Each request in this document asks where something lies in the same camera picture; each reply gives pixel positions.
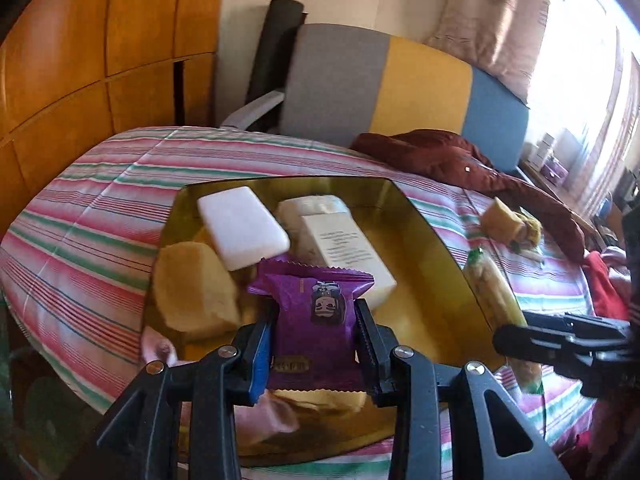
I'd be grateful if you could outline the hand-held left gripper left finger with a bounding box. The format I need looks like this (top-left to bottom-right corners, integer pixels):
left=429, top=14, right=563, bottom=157
left=96, top=306, right=279, bottom=480

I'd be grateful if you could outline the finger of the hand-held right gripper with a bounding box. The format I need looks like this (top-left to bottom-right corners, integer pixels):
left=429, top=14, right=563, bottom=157
left=492, top=324, right=601, bottom=377
left=521, top=311, right=632, bottom=337

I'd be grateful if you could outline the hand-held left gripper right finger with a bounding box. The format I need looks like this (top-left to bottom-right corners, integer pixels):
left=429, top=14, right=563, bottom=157
left=354, top=299, right=572, bottom=480

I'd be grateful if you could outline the purple snack packet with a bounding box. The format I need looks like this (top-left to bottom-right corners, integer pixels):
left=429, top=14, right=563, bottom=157
left=247, top=254, right=376, bottom=394

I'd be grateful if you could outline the yellow sponge block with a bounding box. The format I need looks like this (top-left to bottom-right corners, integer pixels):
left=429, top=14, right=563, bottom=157
left=270, top=389, right=367, bottom=413

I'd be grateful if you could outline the gold metal tray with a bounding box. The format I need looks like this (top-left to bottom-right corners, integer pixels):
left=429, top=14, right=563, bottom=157
left=141, top=176, right=503, bottom=467

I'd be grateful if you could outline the white carton box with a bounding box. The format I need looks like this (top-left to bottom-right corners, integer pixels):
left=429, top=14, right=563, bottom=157
left=299, top=212, right=398, bottom=307

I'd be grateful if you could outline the large yellow sponge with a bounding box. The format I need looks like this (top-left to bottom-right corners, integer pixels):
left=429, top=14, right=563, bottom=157
left=152, top=241, right=242, bottom=335

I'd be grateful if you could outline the white foam bar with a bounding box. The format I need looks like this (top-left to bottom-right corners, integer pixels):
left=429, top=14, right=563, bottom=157
left=196, top=186, right=291, bottom=272

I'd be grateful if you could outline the white sock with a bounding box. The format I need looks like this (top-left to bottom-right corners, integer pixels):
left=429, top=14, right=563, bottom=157
left=276, top=195, right=352, bottom=233

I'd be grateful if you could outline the red cloth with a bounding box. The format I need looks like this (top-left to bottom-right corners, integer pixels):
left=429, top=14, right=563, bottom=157
left=581, top=249, right=632, bottom=322

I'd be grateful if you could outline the yellow green snack packet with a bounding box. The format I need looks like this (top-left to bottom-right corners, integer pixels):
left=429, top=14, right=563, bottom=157
left=461, top=247, right=544, bottom=397

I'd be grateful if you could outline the small yellow sponge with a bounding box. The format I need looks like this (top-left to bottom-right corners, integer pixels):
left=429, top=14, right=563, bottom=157
left=480, top=198, right=523, bottom=239

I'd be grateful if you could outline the purple storage box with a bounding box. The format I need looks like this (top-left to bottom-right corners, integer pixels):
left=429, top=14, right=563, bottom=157
left=546, top=157, right=571, bottom=184

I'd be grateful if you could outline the tall white box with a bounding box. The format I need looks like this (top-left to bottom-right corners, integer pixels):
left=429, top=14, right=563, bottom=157
left=529, top=132, right=557, bottom=171

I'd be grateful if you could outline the pale patterned curtain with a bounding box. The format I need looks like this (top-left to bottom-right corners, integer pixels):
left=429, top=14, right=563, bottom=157
left=575, top=35, right=640, bottom=211
left=424, top=0, right=557, bottom=104

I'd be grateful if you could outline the dark red jacket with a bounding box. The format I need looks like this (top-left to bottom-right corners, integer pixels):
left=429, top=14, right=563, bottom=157
left=349, top=130, right=587, bottom=262

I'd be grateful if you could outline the striped bed sheet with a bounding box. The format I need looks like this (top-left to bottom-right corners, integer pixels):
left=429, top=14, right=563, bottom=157
left=0, top=126, right=603, bottom=480

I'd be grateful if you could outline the grey yellow blue headboard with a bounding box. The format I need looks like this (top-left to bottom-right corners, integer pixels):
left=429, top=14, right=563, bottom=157
left=278, top=23, right=531, bottom=173

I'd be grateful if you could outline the black rolled mat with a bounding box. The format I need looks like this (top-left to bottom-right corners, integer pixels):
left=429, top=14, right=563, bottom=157
left=244, top=0, right=306, bottom=132

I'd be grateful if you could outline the wooden wardrobe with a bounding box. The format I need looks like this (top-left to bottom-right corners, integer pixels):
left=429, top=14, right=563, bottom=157
left=0, top=0, right=229, bottom=233

